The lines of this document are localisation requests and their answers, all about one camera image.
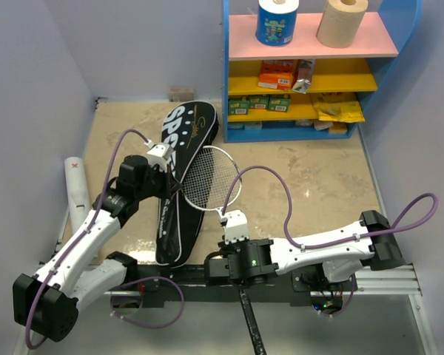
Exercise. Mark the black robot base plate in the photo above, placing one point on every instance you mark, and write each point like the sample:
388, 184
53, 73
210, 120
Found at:
305, 286

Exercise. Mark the green box right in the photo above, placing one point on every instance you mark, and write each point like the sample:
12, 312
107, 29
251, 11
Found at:
279, 103

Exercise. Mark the white shuttlecock tube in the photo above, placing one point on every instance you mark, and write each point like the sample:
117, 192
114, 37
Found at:
77, 191

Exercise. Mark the green box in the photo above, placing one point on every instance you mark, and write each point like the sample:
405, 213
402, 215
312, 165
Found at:
279, 103
258, 102
238, 105

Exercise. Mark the green box left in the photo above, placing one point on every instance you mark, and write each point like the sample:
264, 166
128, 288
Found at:
238, 105

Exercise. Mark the brown paper towel roll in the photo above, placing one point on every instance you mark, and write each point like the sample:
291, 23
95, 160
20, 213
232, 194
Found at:
340, 22

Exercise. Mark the blue wrapped paper roll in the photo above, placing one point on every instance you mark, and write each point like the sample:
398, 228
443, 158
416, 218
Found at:
276, 22

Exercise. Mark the black sport racket bag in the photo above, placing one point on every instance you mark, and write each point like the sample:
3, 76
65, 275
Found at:
187, 129

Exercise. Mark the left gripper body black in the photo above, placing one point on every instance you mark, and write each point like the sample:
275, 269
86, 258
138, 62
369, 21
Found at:
157, 184

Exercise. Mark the orange snack box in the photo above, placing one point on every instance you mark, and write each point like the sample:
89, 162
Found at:
276, 74

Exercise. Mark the blue shelf unit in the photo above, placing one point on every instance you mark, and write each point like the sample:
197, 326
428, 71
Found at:
363, 68

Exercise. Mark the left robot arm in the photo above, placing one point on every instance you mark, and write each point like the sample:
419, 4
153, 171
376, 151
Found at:
49, 302

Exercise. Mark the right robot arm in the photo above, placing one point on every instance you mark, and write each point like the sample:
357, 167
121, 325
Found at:
340, 253

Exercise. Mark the aluminium rail frame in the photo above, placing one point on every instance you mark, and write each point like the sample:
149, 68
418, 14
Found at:
394, 281

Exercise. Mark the yellow snack bag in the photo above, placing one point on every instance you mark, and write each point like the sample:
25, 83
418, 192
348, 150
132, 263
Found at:
337, 107

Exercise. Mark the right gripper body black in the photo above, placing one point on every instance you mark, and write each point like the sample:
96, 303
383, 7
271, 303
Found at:
230, 248

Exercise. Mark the green box middle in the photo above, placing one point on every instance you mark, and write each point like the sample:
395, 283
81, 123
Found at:
258, 102

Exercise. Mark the silver snack bag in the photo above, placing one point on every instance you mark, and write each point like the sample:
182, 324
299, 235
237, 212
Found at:
303, 76

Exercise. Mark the small pink eraser box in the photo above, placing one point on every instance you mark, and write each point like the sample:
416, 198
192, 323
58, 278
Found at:
181, 94

